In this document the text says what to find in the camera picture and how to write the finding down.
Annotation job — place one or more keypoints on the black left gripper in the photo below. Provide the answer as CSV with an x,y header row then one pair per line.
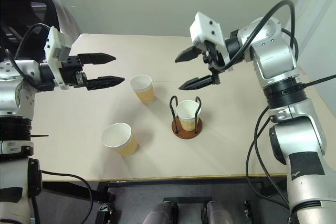
x,y
70,73

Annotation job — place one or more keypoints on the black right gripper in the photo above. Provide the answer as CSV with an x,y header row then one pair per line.
x,y
214,60

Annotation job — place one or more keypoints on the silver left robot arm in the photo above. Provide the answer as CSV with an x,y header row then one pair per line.
x,y
15,98

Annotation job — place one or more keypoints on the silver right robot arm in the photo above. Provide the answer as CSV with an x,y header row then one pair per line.
x,y
283,61

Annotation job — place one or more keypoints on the tan paper cup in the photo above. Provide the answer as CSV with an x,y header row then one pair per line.
x,y
119,138
143,89

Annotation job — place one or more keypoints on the brown ribbed paper cup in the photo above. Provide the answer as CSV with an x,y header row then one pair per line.
x,y
187,116

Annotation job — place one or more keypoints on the black office chair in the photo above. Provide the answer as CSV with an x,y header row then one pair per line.
x,y
29,6

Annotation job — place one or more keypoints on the dark rounded robot leg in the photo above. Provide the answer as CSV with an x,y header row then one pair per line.
x,y
160,213
218,213

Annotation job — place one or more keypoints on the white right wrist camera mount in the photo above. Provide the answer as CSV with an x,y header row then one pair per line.
x,y
207,31

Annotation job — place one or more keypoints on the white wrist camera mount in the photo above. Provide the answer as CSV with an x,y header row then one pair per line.
x,y
53,48
207,31

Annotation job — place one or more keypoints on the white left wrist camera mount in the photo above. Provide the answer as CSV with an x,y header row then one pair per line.
x,y
53,48

